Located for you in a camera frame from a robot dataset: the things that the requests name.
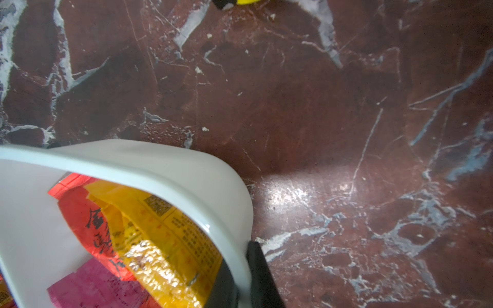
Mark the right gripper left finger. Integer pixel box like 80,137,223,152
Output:
204,269,238,308

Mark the yellow black tape measure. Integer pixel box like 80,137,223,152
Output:
211,0,261,10

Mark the large yellow tea bag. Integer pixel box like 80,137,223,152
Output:
86,180,223,307

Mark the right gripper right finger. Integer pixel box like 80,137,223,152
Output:
246,241,285,308

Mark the red tea bag pile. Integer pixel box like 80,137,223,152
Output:
48,173,135,281

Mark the white plastic storage box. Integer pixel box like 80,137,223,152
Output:
1,139,253,307

